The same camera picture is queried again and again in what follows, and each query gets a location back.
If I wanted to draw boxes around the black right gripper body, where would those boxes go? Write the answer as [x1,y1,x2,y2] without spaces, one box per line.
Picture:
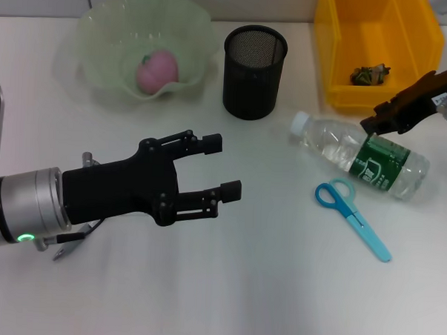
[391,58,447,136]

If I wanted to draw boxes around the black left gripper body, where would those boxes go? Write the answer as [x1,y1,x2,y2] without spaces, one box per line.
[59,133,183,229]

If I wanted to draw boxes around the green plastic wrapper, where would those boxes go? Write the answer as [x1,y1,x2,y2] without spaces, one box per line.
[349,61,393,88]

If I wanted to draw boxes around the clear green-label water bottle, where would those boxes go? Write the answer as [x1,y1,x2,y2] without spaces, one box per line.
[285,110,434,203]

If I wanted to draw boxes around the pink peach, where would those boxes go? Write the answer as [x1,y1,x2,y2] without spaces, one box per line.
[135,48,179,96]

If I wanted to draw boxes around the black mesh pen holder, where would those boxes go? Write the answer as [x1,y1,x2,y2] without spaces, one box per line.
[220,23,290,123]

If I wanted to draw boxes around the grey ballpoint pen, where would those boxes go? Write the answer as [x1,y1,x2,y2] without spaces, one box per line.
[53,237,86,263]

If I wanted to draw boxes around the blue scissors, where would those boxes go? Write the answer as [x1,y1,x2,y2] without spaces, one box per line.
[311,176,397,263]

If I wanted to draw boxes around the translucent green fruit plate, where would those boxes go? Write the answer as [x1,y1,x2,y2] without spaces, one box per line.
[73,0,222,104]

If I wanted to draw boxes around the yellow plastic bin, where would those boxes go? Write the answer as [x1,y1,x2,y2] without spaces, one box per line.
[309,0,447,113]

